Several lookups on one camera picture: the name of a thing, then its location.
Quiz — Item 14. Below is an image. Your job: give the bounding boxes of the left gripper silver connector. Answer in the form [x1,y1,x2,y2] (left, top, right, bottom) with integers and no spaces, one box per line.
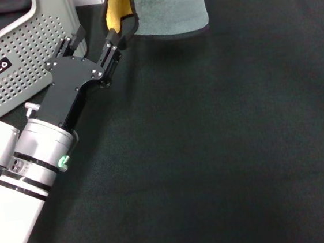
[23,100,43,117]

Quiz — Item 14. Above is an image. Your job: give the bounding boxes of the black tablecloth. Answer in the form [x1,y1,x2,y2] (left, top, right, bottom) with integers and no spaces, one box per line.
[0,0,324,243]

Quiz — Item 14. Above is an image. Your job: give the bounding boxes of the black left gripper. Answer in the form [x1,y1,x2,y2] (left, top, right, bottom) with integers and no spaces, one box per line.
[27,19,130,133]

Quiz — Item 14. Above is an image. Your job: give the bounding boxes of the yellow and grey towel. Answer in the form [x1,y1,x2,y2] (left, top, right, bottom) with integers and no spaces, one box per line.
[99,0,212,49]

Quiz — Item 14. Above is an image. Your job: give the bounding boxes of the grey perforated storage box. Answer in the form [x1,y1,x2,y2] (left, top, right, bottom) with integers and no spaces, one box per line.
[0,0,95,121]

